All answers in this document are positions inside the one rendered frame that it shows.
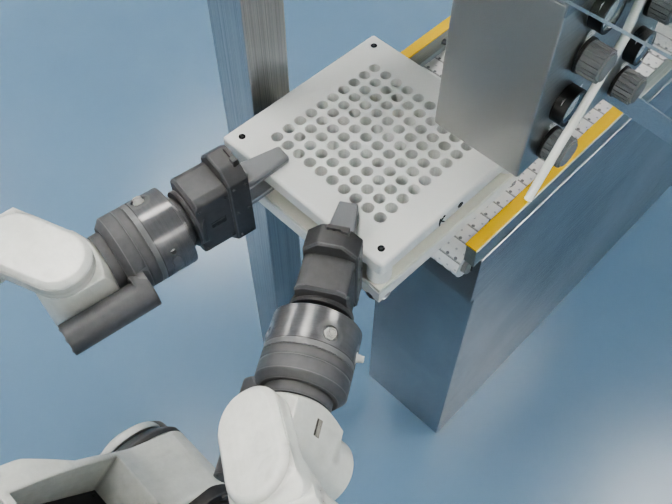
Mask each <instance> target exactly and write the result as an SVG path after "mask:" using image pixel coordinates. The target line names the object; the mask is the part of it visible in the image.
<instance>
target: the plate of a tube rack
mask: <svg viewBox="0 0 672 504"><path fill-rule="evenodd" d="M440 83H441V79H439V78H438V77H436V76H435V75H433V74H432V73H430V72H429V71H427V70H426V69H424V68H423V67H421V66H420V65H418V64H417V63H415V62H414V61H412V60H411V59H409V58H407V57H406V56H404V55H403V54H401V53H400V52H398V51H397V50H395V49H394V48H392V47H391V46H389V45H388V44H386V43H385V42H383V41H382V40H380V39H379V38H377V37H376V36H371V37H370V38H368V39H367V40H365V41H364V42H363V43H361V44H360V45H358V46H357V47H355V48H354V49H352V50H351V51H349V52H348V53H346V54H345V55H343V56H342V57H341V58H339V59H338V60H336V61H335V62H333V63H332V64H330V65H329V66H327V67H326V68H324V69H323V70H321V71H320V72H318V73H317V74H316V75H314V76H313V77H311V78H310V79H308V80H307V81H305V82H304V83H302V84H301V85H299V86H298V87H296V88H295V89H294V90H292V91H291V92H289V93H288V94H286V95H285V96H283V97H282V98H280V99H279V100H277V101H276V102H274V103H273V104H272V105H270V106H269V107H267V108H266V109H264V110H263V111H261V112H260V113H258V114H257V115H255V116H254V117H252V118H251V119H250V120H248V121H247V122H245V123H244V124H242V125H241V126H239V127H238V128H236V129H235V130H233V131H232V132H230V133H229V134H228V135H226V136H225V137H224V144H225V145H226V146H227V148H228V149H229V150H230V151H231V152H232V154H233V155H234V156H235V157H237V158H238V159H239V160H240V161H241V162H243V161H246V160H248V159H250V158H253V157H255V156H257V155H259V154H262V153H264V152H266V151H269V150H271V149H273V148H275V147H278V146H279V147H280V148H281V149H282V150H283V151H284V152H285V153H286V154H287V155H288V157H289V162H288V163H287V164H285V165H284V166H283V167H281V168H280V169H278V170H277V171H276V172H274V173H273V174H272V175H270V176H269V177H267V178H266V179H265V180H264V181H266V182H267V183H268V184H269V185H271V186H272V187H273V188H274V189H275V190H277V191H278V192H279V193H280V194H281V195H283V196H284V197H285V198H286V199H288V200H289V201H290V202H291V203H292V204H294V205H295V206H296V207H297V208H298V209H300V210H301V211H302V212H303V213H305V214H306V215H307V216H308V217H309V218H311V219H312V220H313V221H314V222H315V223H317V224H318V225H320V224H329V223H330V221H331V219H332V217H333V215H334V212H335V210H336V208H337V206H338V203H339V202H340V201H344V202H349V203H355V204H358V216H357V225H356V235H358V236H359V237H360V238H361V239H363V262H364V263H365V264H366V265H368V266H369V267H370V268H371V269H372V270H374V271H375V272H376V273H377V274H379V275H383V274H384V273H386V272H387V271H388V270H389V269H390V268H391V267H392V266H394V265H395V264H396V263H397V262H398V261H399V260H401V259H402V258H403V257H404V256H405V255H406V254H407V253H409V252H410V251H411V250H412V249H413V248H414V247H416V246H417V245H418V244H419V243H420V242H421V241H423V240H424V239H425V238H426V237H427V236H428V235H429V234H431V233H432V232H433V231H434V230H435V229H436V228H438V227H439V221H440V219H441V220H442V218H443V216H444V215H446V216H445V217H444V219H443V221H446V220H447V219H448V218H449V217H450V216H451V215H453V214H454V213H455V212H456V211H457V210H458V209H460V208H461V207H462V206H463V205H464V204H465V203H467V202H468V201H469V200H470V199H471V198H472V197H473V196H475V195H476V194H477V193H478V192H479V191H480V190H482V189H483V188H484V187H485V186H486V185H487V184H488V183H490V182H491V181H492V180H493V179H494V178H495V177H497V176H498V175H499V174H500V173H501V172H502V171H504V170H505V169H504V168H502V167H501V166H499V165H498V164H496V163H495V162H493V161H492V160H490V159H489V158H487V157H486V156H484V155H483V154H481V153H480V152H478V151H477V150H475V149H474V148H472V147H471V146H469V145H468V144H466V143H465V142H463V141H462V140H460V139H459V138H457V137H456V136H454V135H453V134H451V133H450V132H448V131H447V130H445V129H444V128H442V127H441V126H439V125H438V124H437V123H436V122H435V116H436V110H437V103H438V96H439V89H440Z"/></svg>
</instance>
